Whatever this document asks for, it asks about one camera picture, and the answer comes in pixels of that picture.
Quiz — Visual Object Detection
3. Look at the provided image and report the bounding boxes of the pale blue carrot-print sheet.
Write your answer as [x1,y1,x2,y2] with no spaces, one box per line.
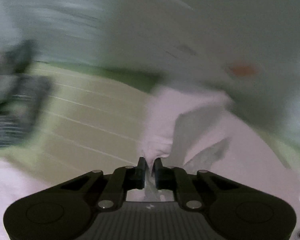
[0,0,300,150]

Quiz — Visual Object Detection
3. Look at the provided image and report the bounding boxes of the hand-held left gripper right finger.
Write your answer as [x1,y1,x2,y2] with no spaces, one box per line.
[152,158,240,210]

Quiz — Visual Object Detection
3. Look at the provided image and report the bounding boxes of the white garment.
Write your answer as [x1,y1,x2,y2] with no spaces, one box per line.
[0,84,300,240]

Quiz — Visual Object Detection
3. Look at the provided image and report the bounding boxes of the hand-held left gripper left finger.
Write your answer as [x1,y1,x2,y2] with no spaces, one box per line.
[61,157,147,210]

